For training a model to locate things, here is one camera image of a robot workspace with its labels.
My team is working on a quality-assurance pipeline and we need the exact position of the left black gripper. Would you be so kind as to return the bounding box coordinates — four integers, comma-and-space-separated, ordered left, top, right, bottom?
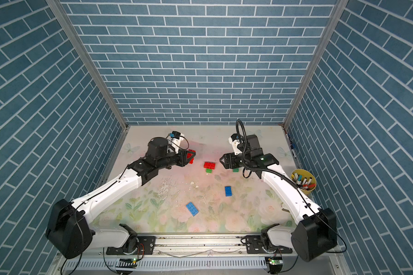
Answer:
156, 148, 197, 171

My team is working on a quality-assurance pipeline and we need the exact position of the red lego brick vertical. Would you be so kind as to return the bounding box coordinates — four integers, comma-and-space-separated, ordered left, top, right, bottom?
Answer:
187, 156, 195, 164

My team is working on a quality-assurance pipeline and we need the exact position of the red lego brick horizontal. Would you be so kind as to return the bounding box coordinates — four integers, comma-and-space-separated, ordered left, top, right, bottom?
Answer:
204, 162, 216, 170

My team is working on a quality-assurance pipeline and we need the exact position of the small blue lego brick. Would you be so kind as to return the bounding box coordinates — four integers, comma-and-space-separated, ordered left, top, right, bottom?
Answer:
224, 186, 232, 197

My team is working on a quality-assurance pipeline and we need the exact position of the long blue lego brick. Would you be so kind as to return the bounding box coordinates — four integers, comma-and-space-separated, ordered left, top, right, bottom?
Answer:
186, 202, 199, 217

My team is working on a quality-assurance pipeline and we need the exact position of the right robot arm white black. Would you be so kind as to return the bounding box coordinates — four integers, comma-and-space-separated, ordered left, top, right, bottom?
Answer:
220, 119, 340, 262

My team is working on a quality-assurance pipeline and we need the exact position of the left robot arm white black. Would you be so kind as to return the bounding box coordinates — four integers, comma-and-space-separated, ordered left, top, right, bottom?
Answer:
45, 131, 196, 259

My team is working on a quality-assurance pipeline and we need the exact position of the yellow cup with markers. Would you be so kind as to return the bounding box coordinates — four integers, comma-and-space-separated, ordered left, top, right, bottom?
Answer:
291, 169, 317, 195

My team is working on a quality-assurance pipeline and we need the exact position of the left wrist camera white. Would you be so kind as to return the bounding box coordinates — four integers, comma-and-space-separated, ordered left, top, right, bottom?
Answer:
169, 131, 186, 149

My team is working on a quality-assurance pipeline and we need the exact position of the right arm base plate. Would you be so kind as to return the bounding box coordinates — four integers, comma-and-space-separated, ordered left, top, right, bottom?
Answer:
240, 235, 293, 254

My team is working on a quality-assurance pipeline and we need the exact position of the aluminium front rail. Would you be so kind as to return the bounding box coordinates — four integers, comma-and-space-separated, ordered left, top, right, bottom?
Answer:
54, 232, 345, 262

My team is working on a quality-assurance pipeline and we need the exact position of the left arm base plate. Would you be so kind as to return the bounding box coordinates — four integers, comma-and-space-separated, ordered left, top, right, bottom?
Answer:
106, 236, 156, 256

